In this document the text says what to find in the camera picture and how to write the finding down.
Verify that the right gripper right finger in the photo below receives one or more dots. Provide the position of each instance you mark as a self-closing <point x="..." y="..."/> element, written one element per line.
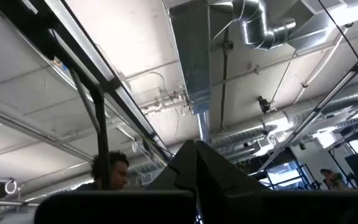
<point x="228" y="193"/>

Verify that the flexible silver insulated duct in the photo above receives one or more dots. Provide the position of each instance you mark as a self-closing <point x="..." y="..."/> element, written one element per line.
<point x="244" y="135"/>

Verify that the rectangular ceiling vent duct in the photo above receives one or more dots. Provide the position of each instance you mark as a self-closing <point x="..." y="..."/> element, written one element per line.
<point x="315" y="28"/>

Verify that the white ceiling rail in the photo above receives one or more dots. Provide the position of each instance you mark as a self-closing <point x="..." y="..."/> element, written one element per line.
<point x="26" y="124"/>

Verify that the person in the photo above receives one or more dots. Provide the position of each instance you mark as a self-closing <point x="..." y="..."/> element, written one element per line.
<point x="120" y="174"/>
<point x="331" y="180"/>

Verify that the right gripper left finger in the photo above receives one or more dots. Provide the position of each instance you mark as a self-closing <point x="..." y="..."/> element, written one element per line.
<point x="172" y="186"/>

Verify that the round silver duct elbow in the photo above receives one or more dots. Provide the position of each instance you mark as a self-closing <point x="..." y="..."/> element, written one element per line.
<point x="259" y="28"/>

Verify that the black frame post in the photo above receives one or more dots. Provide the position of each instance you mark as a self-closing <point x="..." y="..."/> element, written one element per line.
<point x="102" y="140"/>

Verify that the aluminium frame beam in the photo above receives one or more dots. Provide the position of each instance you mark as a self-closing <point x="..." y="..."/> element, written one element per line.
<point x="322" y="104"/>

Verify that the frame beam with light strips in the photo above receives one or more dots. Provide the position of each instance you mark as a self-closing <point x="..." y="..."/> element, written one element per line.
<point x="85" y="62"/>

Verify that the black ceiling camera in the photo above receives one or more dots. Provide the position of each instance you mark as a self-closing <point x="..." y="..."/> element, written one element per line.
<point x="263" y="105"/>

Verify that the ceiling conduit pipe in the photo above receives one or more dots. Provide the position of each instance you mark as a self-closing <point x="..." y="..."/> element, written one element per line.
<point x="225" y="77"/>

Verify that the rectangular metal air duct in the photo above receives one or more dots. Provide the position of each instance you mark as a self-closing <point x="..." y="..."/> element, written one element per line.
<point x="191" y="56"/>

